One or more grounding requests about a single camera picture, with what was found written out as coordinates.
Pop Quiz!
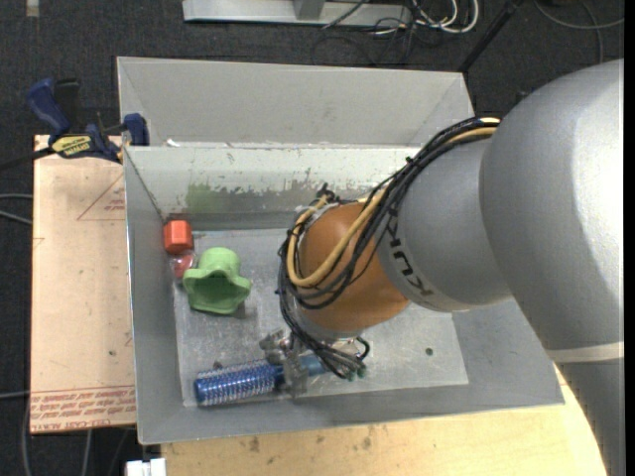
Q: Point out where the brown cardboard board, red print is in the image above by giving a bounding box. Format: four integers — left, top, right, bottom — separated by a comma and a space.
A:
29, 134, 138, 435

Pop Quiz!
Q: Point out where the red hexagonal block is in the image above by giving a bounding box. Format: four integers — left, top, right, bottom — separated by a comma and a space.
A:
162, 219, 194, 256

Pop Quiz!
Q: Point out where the grey metal bin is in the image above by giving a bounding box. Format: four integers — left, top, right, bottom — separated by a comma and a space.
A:
116, 56, 567, 446

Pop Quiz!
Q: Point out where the green wavy-rimmed cup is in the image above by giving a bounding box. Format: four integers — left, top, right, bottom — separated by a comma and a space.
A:
182, 246, 253, 315

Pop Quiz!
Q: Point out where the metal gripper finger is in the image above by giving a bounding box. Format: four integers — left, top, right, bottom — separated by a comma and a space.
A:
283, 357, 311, 399
258, 331, 298, 366

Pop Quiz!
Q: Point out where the blue bristle hairbrush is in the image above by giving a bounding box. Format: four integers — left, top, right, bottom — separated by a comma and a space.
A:
192, 352, 326, 409

